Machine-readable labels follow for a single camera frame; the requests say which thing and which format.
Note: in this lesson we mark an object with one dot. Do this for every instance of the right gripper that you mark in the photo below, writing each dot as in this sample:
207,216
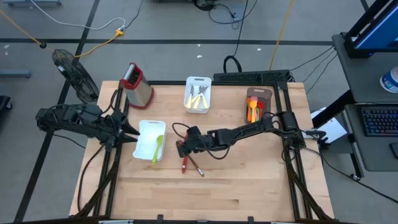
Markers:
202,140

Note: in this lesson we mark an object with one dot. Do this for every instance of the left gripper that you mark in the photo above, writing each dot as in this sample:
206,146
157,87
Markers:
113,127

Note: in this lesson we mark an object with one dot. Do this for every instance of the large white plastic bin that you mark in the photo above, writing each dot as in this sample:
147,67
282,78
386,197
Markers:
144,140

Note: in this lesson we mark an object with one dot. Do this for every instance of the red silicone spoon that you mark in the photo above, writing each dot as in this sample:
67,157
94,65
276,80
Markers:
184,166

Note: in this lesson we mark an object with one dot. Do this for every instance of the long green silicone spoon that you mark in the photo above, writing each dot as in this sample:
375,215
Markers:
159,141

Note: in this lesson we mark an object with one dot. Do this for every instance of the brown wooden spoon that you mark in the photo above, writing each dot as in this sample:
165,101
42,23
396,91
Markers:
197,169

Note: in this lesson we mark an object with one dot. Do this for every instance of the small white plastic bin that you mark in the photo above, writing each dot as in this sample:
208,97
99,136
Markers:
199,81

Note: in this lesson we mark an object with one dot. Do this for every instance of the small green silicone spatula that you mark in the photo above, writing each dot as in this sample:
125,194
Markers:
257,115

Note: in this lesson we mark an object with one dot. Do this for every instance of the yellow silicone spatula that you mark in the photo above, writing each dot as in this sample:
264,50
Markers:
253,105

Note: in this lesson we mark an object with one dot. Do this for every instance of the pink silicone spatula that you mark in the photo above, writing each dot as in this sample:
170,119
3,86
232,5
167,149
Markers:
253,99

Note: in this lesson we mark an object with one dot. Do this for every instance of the red silicone spatula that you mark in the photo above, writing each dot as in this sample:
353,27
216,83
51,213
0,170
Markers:
261,105

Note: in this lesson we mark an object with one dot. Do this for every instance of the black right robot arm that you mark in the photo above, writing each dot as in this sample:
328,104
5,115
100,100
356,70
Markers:
248,132

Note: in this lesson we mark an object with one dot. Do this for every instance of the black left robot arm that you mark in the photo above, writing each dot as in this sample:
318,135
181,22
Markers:
71,119

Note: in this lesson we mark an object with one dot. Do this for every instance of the red and steel container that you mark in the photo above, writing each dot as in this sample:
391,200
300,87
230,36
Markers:
138,93

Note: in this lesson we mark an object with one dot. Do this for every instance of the black floor fan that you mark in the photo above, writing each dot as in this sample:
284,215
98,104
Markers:
74,74

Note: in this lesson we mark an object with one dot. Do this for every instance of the grey translucent plastic bin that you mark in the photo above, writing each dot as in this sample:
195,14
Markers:
259,92

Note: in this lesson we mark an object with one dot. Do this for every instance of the black perforated power strip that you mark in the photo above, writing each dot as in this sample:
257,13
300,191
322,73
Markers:
248,76

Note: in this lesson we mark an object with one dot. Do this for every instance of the grey furniture foot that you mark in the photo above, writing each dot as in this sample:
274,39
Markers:
31,3
15,73

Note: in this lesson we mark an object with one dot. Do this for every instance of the black chair caster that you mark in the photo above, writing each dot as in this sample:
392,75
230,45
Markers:
3,104

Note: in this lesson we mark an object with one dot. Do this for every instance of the grey computer desk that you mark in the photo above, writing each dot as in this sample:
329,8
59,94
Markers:
357,77

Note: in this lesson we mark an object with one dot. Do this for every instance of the black backlit keyboard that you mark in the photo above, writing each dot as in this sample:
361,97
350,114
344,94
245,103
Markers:
379,121

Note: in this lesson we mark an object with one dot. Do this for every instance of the white and blue tub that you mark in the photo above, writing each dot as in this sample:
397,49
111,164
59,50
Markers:
390,81

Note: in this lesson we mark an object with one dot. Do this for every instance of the black computer monitor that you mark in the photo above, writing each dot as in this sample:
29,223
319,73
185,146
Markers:
379,31

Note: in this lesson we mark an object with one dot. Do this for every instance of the black table edge bracket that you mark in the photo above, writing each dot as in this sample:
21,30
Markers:
160,219
250,220

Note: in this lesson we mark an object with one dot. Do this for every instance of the black aluminium table frame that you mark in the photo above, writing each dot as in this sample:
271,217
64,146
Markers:
281,85

